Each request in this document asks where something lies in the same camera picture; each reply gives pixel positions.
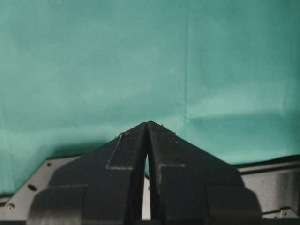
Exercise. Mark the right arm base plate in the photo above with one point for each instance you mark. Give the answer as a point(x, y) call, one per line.
point(17, 206)

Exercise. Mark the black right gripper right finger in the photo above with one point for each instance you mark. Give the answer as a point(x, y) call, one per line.
point(189, 184)

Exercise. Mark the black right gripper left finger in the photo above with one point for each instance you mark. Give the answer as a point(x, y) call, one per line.
point(105, 184)

